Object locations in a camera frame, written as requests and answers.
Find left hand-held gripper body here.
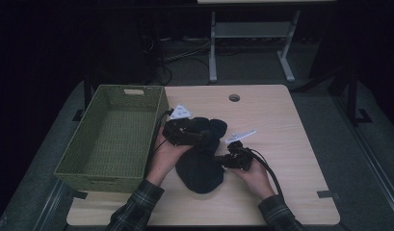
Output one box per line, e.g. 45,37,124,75
162,103,207,147

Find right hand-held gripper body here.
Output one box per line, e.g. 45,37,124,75
223,129,257,172

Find dark cloth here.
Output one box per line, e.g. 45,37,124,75
174,116,228,194

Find green woven basket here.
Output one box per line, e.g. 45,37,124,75
53,84,171,194

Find person's right hand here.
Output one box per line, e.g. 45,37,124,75
230,159,276,202

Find person's left hand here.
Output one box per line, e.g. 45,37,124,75
145,138,194,188

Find grey tape strip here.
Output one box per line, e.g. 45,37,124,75
316,190,341,200

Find white metal stand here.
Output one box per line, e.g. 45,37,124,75
197,0,337,84

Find black tape strip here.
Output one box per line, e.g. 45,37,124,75
66,190,89,200

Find black metal stand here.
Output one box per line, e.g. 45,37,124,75
328,62,374,127

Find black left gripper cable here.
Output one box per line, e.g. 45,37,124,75
145,109,175,177

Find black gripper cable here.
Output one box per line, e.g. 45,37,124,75
247,147,285,197
145,109,175,177

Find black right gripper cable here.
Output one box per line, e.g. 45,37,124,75
247,147,285,197

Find bundle of floor cables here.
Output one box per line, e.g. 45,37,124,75
143,35,212,86

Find aluminium rail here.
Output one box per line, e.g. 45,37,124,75
331,94,394,223
32,178,75,231

